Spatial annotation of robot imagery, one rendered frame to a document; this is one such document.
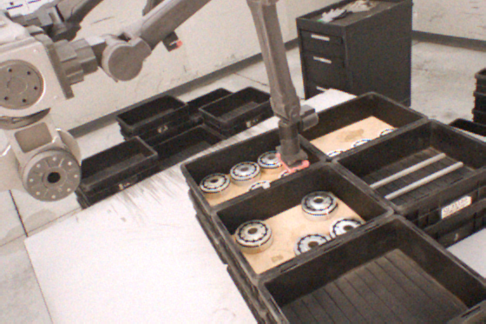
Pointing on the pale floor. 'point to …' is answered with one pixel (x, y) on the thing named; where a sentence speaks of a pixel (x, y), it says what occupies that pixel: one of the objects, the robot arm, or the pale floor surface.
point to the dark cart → (358, 49)
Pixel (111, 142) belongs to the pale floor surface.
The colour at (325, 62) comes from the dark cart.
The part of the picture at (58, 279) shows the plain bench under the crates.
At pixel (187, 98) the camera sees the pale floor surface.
